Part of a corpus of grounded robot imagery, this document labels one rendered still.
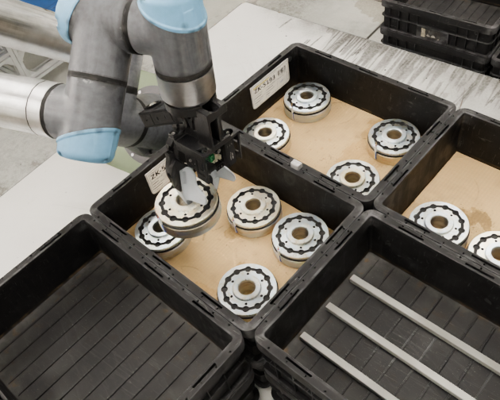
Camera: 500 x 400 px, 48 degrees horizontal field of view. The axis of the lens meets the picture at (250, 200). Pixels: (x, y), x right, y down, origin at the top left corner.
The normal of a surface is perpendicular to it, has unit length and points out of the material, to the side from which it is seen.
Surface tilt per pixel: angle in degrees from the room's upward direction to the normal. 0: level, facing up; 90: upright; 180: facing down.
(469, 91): 0
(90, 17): 45
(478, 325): 0
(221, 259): 0
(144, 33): 68
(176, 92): 86
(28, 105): 39
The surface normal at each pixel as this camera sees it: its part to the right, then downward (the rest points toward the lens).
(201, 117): -0.67, 0.57
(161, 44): -0.36, 0.69
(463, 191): -0.13, -0.64
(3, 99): -0.35, -0.04
